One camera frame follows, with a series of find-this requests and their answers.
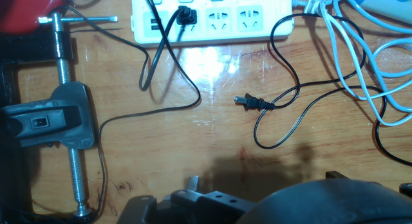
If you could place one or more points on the white and blue LED lamp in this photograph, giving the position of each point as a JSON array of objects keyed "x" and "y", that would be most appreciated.
[{"x": 386, "y": 6}]

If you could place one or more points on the white power strip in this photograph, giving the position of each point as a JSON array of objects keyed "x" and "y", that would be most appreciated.
[{"x": 222, "y": 32}]

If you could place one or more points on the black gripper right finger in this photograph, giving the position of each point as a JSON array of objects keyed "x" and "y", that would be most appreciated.
[{"x": 333, "y": 175}]

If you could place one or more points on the green clamp desk lamp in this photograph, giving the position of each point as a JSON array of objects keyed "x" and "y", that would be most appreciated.
[{"x": 64, "y": 114}]

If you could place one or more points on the red desk lamp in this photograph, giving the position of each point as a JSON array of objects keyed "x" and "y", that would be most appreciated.
[{"x": 25, "y": 11}]

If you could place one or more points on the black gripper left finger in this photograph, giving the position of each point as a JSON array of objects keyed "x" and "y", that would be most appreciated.
[{"x": 209, "y": 208}]

